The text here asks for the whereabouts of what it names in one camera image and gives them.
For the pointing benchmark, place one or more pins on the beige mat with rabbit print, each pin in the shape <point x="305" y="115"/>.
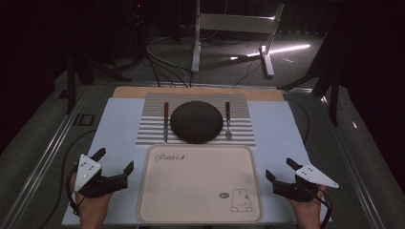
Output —
<point x="191" y="187"/>

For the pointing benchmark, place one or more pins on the white metal stand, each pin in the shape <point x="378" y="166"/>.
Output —
<point x="232" y="23"/>

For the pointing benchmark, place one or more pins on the grey striped placemat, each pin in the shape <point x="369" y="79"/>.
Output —
<point x="153" y="127"/>

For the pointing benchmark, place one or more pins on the person's left hand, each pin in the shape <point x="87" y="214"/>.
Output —
<point x="92" y="208"/>

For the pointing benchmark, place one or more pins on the black tripod stand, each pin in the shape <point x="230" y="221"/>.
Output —
<point x="333" y="95"/>
<point x="70" y="86"/>

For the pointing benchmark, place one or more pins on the dark round plate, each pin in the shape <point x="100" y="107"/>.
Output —
<point x="196" y="122"/>

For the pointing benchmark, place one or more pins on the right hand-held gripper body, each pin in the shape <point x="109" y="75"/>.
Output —
<point x="296" y="191"/>

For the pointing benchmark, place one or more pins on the light blue board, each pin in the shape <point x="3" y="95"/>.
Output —
<point x="277" y="133"/>

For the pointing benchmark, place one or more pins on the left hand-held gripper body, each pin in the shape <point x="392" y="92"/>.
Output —
<point x="92" y="183"/>

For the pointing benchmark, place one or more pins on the person's right hand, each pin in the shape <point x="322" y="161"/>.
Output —
<point x="309" y="210"/>

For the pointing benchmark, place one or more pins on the metal floor rail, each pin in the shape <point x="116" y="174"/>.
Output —
<point x="353" y="165"/>
<point x="41" y="165"/>

